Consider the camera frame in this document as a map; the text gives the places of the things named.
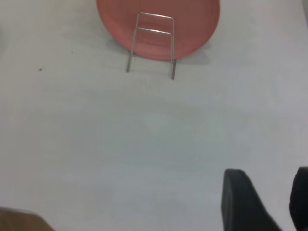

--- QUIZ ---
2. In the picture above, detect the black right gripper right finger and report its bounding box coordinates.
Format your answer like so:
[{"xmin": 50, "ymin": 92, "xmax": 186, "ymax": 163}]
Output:
[{"xmin": 289, "ymin": 166, "xmax": 308, "ymax": 231}]

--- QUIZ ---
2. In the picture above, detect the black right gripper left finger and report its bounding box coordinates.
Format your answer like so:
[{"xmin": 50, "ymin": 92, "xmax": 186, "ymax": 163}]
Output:
[{"xmin": 221, "ymin": 168, "xmax": 283, "ymax": 231}]

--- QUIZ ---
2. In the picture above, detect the pink plate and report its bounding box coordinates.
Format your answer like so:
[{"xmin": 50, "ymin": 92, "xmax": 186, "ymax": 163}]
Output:
[{"xmin": 96, "ymin": 0, "xmax": 221, "ymax": 61}]

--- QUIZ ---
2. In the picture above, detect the metal wire plate rack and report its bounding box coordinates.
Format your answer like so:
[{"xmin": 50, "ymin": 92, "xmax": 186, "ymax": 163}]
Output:
[{"xmin": 125, "ymin": 12, "xmax": 178, "ymax": 81}]

